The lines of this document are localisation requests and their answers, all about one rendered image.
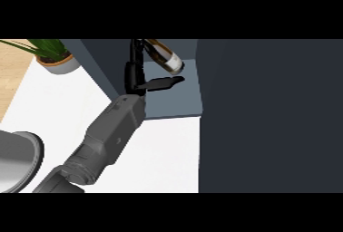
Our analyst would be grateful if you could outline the grey round pot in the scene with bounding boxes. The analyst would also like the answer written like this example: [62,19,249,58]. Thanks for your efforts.
[0,130,46,194]

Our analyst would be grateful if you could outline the dark wine bottle white label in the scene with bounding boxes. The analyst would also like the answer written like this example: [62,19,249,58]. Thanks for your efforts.
[142,39,185,76]

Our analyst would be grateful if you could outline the grey-blue open cabinet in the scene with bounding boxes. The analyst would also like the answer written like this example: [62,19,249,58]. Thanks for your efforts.
[59,39,206,121]

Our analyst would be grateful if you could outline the green potted plant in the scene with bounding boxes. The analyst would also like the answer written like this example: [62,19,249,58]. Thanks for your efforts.
[0,39,82,75]

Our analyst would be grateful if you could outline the large flat dark grey door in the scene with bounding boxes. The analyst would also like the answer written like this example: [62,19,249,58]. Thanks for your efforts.
[195,39,343,194]

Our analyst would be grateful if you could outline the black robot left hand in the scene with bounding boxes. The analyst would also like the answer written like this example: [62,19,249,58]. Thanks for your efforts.
[123,39,187,97]

